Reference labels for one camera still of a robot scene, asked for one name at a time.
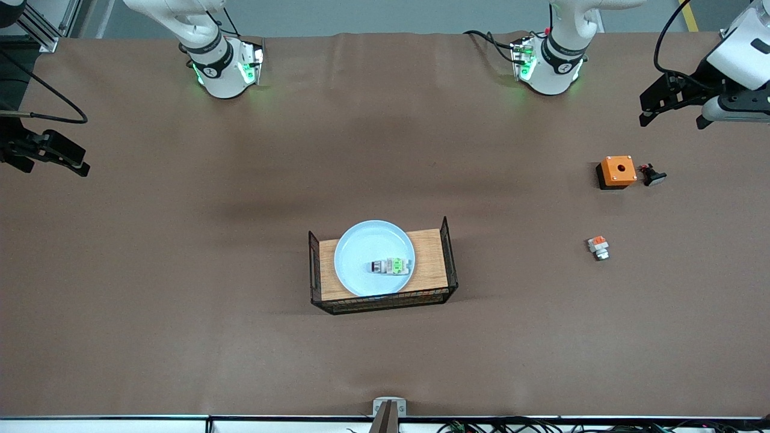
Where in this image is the light blue round plate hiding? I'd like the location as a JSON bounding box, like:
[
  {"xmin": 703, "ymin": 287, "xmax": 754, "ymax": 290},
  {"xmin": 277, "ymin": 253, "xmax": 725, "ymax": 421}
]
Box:
[{"xmin": 334, "ymin": 220, "xmax": 416, "ymax": 298}]

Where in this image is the black red push button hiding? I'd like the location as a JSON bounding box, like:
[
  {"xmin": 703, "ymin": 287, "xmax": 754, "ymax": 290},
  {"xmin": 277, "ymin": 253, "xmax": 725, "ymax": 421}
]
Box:
[{"xmin": 639, "ymin": 163, "xmax": 667, "ymax": 187}]

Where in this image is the grey base connector box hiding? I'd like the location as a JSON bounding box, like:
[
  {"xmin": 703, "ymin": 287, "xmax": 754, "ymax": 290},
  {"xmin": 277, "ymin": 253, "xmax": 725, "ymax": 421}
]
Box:
[
  {"xmin": 239, "ymin": 38, "xmax": 264, "ymax": 87},
  {"xmin": 511, "ymin": 36, "xmax": 537, "ymax": 80}
]

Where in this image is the brown table cover sheet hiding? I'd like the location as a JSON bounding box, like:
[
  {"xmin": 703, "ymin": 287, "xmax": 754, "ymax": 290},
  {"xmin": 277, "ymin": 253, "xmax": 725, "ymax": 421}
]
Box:
[{"xmin": 0, "ymin": 31, "xmax": 770, "ymax": 419}]

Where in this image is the wooden board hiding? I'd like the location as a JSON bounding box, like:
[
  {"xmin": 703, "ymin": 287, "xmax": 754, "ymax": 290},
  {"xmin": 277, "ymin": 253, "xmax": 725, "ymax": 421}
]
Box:
[{"xmin": 319, "ymin": 229, "xmax": 451, "ymax": 301}]

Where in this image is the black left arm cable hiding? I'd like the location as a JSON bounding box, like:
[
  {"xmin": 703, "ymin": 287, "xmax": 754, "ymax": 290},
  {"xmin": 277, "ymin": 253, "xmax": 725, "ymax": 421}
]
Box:
[{"xmin": 654, "ymin": 0, "xmax": 701, "ymax": 88}]

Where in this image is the orange button enclosure box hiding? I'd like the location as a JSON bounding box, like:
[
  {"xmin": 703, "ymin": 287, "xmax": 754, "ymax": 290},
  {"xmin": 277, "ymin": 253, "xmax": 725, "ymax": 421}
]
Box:
[{"xmin": 596, "ymin": 155, "xmax": 638, "ymax": 191}]

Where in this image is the aluminium frame profile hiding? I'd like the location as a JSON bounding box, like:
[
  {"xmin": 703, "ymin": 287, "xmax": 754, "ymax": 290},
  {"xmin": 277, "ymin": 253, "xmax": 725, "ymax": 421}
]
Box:
[{"xmin": 11, "ymin": 0, "xmax": 82, "ymax": 54}]

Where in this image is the black base power cable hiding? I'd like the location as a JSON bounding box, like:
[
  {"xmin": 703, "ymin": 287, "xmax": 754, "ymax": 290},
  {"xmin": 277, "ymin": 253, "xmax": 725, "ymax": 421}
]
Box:
[{"xmin": 463, "ymin": 29, "xmax": 519, "ymax": 64}]

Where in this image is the white table edge rail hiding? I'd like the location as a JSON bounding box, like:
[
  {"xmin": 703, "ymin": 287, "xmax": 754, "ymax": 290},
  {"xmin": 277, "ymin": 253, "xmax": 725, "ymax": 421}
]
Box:
[{"xmin": 0, "ymin": 416, "xmax": 770, "ymax": 433}]

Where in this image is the black wire mesh basket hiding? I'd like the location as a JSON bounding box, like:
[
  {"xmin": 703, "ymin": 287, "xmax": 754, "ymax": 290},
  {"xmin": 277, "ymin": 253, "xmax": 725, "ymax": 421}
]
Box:
[{"xmin": 308, "ymin": 216, "xmax": 459, "ymax": 316}]

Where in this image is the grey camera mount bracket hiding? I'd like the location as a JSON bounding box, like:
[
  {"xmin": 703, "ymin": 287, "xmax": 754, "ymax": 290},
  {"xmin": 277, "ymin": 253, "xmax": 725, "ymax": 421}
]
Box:
[{"xmin": 370, "ymin": 398, "xmax": 407, "ymax": 433}]

